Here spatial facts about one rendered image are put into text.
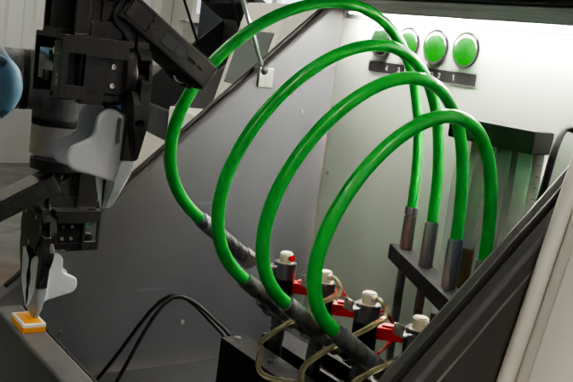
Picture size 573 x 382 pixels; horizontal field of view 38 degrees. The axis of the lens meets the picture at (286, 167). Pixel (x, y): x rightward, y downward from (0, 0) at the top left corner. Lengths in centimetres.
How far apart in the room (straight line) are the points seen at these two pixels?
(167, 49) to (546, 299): 40
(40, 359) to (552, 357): 60
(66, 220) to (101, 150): 37
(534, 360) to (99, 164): 41
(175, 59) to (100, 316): 63
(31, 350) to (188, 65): 47
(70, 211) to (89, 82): 41
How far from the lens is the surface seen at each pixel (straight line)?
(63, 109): 107
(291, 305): 85
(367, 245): 135
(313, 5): 100
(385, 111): 132
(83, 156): 74
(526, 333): 78
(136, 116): 72
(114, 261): 128
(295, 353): 107
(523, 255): 78
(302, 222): 144
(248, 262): 100
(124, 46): 72
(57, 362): 106
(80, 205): 112
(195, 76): 77
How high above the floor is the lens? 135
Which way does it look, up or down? 8 degrees down
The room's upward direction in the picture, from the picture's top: 7 degrees clockwise
